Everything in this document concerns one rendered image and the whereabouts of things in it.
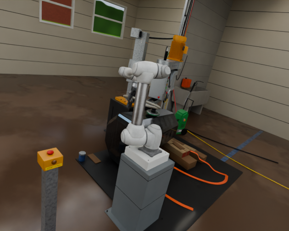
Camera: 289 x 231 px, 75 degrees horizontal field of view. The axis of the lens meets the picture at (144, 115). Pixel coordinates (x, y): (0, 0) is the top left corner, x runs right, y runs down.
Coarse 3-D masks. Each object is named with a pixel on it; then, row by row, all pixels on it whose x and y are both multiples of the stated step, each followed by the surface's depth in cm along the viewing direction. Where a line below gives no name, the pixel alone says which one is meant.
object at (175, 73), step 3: (171, 72) 320; (174, 72) 323; (177, 72) 342; (171, 75) 317; (174, 75) 326; (171, 78) 314; (171, 81) 316; (168, 84) 303; (171, 84) 324; (168, 87) 307; (171, 87) 338; (168, 90) 317; (171, 90) 340
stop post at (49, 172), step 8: (40, 152) 121; (56, 152) 125; (40, 160) 119; (48, 160) 116; (56, 160) 120; (48, 168) 118; (56, 168) 125; (48, 176) 123; (56, 176) 128; (48, 184) 125; (56, 184) 130; (48, 192) 128; (56, 192) 133; (48, 200) 130; (56, 200) 135; (48, 208) 133; (48, 216) 136; (48, 224) 138
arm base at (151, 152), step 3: (141, 147) 187; (144, 147) 183; (141, 150) 185; (144, 150) 182; (147, 150) 181; (150, 150) 180; (153, 150) 180; (156, 150) 182; (159, 150) 188; (147, 153) 180; (150, 153) 180; (153, 153) 180; (156, 153) 183; (159, 153) 187; (150, 156) 177
